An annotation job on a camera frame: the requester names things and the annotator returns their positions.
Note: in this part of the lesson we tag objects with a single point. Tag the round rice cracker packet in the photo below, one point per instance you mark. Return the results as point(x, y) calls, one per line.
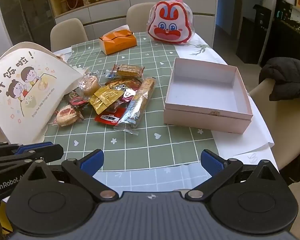
point(67, 115)

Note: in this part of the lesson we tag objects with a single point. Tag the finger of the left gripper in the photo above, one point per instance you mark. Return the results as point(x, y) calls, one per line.
point(48, 154)
point(15, 149)

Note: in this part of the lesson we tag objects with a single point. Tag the beige dining chair left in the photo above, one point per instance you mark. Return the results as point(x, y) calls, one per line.
point(67, 33)

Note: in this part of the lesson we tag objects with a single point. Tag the black jacket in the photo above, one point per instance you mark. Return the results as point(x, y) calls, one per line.
point(285, 71)

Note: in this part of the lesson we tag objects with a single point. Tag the beige chair with jacket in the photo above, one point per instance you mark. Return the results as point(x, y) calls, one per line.
point(283, 121)

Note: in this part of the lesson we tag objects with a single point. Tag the dark red snack bag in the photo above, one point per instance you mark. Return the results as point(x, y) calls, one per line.
point(129, 86)

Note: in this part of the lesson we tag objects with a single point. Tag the yellow gold snack packet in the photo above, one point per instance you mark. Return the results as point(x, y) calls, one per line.
point(103, 98)

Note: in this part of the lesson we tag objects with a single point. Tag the small red snack packet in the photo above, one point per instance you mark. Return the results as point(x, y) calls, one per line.
point(110, 118)

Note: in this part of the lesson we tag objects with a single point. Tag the long biscuit roll packet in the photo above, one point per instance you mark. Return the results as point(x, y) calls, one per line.
point(134, 111)

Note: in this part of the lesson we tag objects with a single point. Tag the cream cartoon tote bag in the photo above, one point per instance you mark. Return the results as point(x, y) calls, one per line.
point(33, 81)

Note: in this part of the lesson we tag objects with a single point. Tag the round golden pastry packet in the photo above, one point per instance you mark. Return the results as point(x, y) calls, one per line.
point(89, 84)

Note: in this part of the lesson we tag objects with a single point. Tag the red rabbit snack bag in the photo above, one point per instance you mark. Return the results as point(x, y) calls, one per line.
point(171, 22)

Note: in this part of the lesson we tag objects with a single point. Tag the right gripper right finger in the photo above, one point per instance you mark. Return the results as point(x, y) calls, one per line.
point(222, 173)

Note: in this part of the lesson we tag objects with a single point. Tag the Dove chocolate bar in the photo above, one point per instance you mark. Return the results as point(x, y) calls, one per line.
point(75, 100)

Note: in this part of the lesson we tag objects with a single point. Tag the orange tissue box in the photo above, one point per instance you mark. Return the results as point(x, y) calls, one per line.
point(116, 41)

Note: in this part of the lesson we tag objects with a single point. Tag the green checked tablecloth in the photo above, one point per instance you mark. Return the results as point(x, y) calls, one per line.
point(139, 139)

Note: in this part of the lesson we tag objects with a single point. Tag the pink open gift box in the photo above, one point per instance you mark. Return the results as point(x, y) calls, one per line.
point(207, 95)

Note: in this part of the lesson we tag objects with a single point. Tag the black aquarium cabinet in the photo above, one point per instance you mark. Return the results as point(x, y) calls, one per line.
point(262, 39)

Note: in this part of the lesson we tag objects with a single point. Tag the wafer biscuit packet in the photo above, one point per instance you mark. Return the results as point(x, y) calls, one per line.
point(124, 70)

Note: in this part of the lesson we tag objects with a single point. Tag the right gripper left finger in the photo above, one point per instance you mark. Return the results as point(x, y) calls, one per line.
point(81, 174)

